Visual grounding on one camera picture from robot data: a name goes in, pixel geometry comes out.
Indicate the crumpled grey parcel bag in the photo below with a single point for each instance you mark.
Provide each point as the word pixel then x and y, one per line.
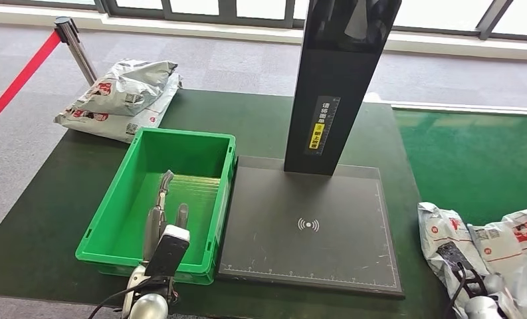
pixel 129 86

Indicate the silver stanchion post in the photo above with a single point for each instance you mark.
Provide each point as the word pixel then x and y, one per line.
pixel 78 50

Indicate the flat grey parcel bag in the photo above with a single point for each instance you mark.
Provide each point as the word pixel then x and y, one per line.
pixel 113 127

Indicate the white parcel red logo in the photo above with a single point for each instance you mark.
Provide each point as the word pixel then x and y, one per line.
pixel 509 246

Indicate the grey parcel black print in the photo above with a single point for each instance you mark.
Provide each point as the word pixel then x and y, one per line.
pixel 435 229

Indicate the white conveyor side rail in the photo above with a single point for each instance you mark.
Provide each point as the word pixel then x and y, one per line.
pixel 465 108

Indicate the yellow black scanner label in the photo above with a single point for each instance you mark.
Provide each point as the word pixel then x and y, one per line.
pixel 318 138

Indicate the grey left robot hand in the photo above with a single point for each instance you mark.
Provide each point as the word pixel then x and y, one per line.
pixel 151 229

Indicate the red barrier belt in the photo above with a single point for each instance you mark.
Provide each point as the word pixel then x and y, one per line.
pixel 21 79

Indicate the green plastic crate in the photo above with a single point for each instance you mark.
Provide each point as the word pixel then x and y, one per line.
pixel 179 152

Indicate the black inbound scanner machine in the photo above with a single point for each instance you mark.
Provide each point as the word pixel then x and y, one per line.
pixel 289 207

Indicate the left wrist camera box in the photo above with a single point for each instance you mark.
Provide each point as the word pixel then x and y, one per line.
pixel 168 251

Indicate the dark window frame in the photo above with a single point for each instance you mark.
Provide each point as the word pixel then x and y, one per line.
pixel 201 15

